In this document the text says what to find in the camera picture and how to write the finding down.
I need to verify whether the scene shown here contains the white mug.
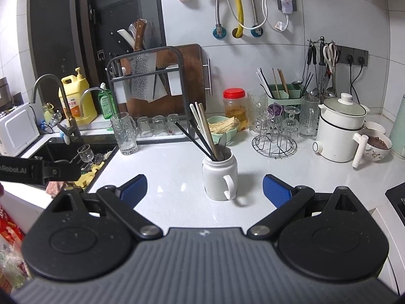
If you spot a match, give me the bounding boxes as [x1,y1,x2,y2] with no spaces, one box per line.
[202,147,238,201]

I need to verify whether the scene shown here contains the textured glass mug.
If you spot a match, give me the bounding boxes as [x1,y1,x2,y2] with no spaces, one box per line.
[110,112,139,156]

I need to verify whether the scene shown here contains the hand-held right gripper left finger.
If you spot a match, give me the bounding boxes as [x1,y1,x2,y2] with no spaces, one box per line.
[46,174,162,241]

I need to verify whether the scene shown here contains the hammered steel cleaver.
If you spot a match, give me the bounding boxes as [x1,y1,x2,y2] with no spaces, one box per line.
[130,53,158,103]

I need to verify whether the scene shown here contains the green plastic basket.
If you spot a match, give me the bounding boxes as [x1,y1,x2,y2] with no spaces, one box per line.
[197,116,241,146]

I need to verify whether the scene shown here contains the pale yellow small kettle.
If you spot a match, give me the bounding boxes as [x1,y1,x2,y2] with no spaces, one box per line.
[41,103,56,124]

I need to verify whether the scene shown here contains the dark sliding door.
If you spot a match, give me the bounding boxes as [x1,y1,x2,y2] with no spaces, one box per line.
[27,0,167,108]

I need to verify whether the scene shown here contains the kitchen scissors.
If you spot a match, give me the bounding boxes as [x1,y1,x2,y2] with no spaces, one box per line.
[323,44,339,73]

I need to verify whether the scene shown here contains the white drain tray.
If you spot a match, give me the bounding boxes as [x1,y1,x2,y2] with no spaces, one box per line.
[135,127,190,141]

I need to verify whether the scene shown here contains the wooden handle knife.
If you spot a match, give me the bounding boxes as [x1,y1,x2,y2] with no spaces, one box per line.
[133,19,148,53]

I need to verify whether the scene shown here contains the reddish brown food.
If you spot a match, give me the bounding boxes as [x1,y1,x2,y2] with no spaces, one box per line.
[369,135,390,149]

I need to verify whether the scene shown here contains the white countertop appliance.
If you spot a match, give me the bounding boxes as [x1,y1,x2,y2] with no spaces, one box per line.
[0,103,41,157]

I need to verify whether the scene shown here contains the yellow cloth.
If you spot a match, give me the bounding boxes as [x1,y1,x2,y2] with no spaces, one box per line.
[74,161,106,189]

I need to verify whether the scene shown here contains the black kitchen sink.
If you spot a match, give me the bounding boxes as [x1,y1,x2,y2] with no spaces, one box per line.
[19,135,119,194]

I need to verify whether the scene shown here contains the grey tall faucet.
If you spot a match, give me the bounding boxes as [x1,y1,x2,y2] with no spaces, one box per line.
[32,74,83,144]

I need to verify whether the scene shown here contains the green soap bottle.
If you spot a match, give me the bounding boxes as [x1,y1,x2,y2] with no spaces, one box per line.
[97,83,119,118]

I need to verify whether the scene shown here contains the black metal rack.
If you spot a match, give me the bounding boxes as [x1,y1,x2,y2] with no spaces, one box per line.
[106,46,193,141]

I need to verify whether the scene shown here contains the white ceramic knife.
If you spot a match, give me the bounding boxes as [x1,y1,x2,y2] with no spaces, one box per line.
[117,29,135,49]

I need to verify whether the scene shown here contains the dark wall socket strip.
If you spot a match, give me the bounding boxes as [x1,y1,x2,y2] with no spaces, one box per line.
[335,46,370,68]

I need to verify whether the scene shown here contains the white electric cooker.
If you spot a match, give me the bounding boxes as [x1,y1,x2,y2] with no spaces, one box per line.
[313,93,371,169]

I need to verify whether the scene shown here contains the pale green appliance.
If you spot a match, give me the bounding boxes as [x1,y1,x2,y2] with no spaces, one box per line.
[389,94,405,160]

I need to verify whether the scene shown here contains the small clear glass red print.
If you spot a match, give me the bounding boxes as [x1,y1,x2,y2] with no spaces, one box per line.
[167,114,181,135]

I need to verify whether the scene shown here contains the bundle of beige thin sticks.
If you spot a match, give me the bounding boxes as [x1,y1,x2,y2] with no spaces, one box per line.
[209,117,241,134]

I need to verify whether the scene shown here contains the yellow detergent bottle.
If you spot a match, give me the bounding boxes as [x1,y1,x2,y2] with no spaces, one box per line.
[58,67,98,126]

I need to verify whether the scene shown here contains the tall clear glass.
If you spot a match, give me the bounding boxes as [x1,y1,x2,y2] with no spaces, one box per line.
[299,96,321,139]

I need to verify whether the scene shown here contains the row of hanging kitchen tools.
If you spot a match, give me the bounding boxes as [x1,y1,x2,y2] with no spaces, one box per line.
[304,43,340,99]

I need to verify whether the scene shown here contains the textured glass cup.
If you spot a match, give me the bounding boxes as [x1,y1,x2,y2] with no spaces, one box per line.
[253,116,269,138]

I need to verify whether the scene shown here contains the stemmed glass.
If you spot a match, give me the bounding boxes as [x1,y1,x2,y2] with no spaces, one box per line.
[267,114,285,143]
[283,106,301,140]
[77,145,95,167]

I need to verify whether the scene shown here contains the steel kitchen knife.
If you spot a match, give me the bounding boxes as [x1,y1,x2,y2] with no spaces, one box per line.
[153,73,168,100]

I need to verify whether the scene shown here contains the wooden cutting board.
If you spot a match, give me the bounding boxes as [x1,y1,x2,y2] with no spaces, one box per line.
[125,44,213,119]

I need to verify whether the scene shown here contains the wire glass rack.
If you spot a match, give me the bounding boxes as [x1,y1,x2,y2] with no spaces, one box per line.
[251,114,298,159]

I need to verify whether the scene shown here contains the large textured glass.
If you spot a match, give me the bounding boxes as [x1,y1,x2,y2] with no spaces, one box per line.
[247,90,269,135]

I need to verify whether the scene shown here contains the white plastic knife holder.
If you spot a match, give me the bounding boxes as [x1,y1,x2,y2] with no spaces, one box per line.
[114,81,130,105]
[168,65,184,97]

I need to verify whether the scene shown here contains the clear jar red lid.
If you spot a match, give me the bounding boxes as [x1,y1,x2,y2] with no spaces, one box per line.
[223,88,248,132]

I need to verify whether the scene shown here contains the black induction cooker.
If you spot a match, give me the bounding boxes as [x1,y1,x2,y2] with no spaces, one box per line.
[384,184,405,222]

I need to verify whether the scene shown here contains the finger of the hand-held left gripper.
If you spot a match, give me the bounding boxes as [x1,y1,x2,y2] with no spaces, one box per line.
[42,160,82,184]

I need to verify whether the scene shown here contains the flexible metal hose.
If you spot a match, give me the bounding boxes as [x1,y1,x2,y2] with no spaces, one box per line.
[197,0,222,30]
[248,0,274,30]

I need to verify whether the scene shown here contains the yellow hose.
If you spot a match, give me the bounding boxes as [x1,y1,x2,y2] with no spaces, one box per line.
[231,0,245,37]

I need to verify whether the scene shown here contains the white ceramic bowl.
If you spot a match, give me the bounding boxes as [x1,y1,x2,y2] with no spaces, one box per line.
[364,120,387,135]

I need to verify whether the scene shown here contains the small clear glass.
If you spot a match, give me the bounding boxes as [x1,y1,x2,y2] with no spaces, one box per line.
[152,116,168,136]
[137,117,152,137]

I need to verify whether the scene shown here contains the cluster of upright chopsticks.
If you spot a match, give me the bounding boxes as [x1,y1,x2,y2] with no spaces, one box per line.
[256,67,290,99]

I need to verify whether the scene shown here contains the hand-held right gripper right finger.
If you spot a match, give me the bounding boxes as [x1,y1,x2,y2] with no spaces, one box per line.
[247,174,360,240]

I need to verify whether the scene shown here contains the patterned ceramic bowl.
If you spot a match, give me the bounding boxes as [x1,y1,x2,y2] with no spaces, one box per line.
[362,128,393,163]

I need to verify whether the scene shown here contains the grey metal box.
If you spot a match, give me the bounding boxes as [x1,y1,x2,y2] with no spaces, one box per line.
[0,77,10,108]

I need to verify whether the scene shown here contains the black chopstick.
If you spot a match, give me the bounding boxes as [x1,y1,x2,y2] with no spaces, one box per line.
[175,122,219,162]
[187,126,220,161]

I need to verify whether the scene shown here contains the chrome slim faucet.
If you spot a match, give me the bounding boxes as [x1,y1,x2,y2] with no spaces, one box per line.
[79,87,111,115]

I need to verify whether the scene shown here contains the metal hook stand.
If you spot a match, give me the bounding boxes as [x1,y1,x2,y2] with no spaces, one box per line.
[308,36,336,46]

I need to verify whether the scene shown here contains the red snack packaging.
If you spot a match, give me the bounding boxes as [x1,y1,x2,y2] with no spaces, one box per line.
[0,203,32,292]

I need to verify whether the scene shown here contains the green utensil caddy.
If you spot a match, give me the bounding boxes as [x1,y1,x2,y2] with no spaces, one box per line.
[264,84,304,108]

